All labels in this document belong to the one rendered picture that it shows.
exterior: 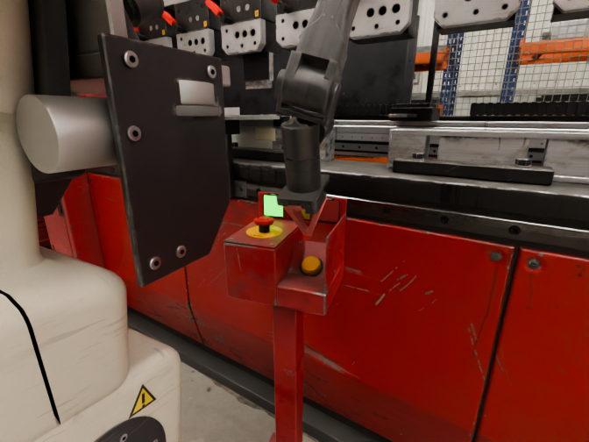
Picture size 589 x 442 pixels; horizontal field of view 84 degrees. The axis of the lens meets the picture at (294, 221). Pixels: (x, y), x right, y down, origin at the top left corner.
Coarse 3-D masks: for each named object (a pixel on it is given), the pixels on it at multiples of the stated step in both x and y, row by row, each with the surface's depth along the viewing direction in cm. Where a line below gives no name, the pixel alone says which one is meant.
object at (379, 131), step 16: (336, 128) 114; (352, 128) 111; (368, 128) 108; (384, 128) 105; (416, 128) 100; (432, 128) 98; (448, 128) 96; (464, 128) 93; (480, 128) 91; (496, 128) 89; (512, 128) 88; (528, 128) 86; (544, 128) 85; (560, 128) 83; (576, 128) 81; (336, 144) 116; (352, 144) 113; (368, 144) 110; (384, 144) 108; (432, 144) 100; (544, 144) 85
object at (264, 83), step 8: (248, 56) 99; (256, 56) 97; (264, 56) 96; (272, 56) 96; (248, 64) 100; (256, 64) 98; (264, 64) 97; (272, 64) 97; (248, 72) 100; (256, 72) 99; (264, 72) 97; (272, 72) 97; (248, 80) 101; (256, 80) 100; (264, 80) 98; (272, 80) 98; (248, 88) 103; (256, 88) 101; (264, 88) 100
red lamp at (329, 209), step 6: (324, 204) 69; (330, 204) 68; (336, 204) 68; (324, 210) 69; (330, 210) 68; (336, 210) 68; (324, 216) 69; (330, 216) 69; (336, 216) 68; (336, 222) 69
